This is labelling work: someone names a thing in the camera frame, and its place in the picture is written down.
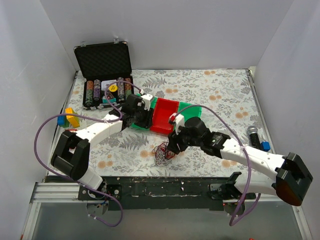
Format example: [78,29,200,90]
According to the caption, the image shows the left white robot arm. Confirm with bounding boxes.
[50,94,154,200]

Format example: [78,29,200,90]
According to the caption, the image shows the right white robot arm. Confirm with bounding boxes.
[167,114,313,206]

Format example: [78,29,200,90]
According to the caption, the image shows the left green bin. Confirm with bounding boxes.
[131,97,158,130]

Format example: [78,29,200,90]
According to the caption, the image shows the green bin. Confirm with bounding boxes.
[131,97,158,130]
[178,102,202,122]

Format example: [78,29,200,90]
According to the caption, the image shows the right green bin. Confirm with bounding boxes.
[178,102,202,122]

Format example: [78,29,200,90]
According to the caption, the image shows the red bin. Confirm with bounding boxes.
[150,98,179,135]

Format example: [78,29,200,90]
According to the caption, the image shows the black poker chip case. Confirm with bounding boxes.
[73,41,134,110]

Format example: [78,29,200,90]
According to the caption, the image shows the yellow toy brick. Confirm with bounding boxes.
[65,107,80,128]

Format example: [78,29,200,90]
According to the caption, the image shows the black microphone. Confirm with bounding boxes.
[246,125,261,150]

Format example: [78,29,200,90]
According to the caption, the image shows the red window toy brick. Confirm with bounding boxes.
[66,129,77,133]

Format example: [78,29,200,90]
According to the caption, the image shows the green toy brick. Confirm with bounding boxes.
[62,120,71,128]

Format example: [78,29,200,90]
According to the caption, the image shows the small blue block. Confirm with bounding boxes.
[260,141,271,152]

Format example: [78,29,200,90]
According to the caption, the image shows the blue toy brick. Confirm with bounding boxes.
[57,115,66,127]

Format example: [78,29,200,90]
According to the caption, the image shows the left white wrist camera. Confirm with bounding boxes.
[140,94,155,111]

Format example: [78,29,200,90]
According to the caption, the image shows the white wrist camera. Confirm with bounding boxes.
[140,94,155,111]
[168,112,185,135]

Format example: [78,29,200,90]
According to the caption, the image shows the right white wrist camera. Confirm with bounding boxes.
[168,112,185,135]

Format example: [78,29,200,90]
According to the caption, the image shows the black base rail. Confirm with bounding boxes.
[77,176,251,212]

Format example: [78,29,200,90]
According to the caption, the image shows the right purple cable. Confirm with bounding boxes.
[174,104,261,227]

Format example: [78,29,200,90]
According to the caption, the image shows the aluminium frame rail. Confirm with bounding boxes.
[30,182,80,203]

